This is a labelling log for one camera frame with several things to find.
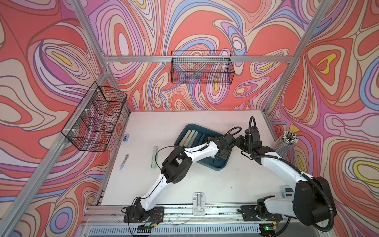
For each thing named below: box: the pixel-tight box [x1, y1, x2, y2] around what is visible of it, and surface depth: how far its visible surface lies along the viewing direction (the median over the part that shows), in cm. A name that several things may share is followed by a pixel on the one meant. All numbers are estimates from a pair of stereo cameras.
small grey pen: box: [119, 153, 130, 171], surface depth 94 cm
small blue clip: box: [121, 133, 130, 143], surface depth 103 cm
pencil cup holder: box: [270, 130, 299, 158], surface depth 86 cm
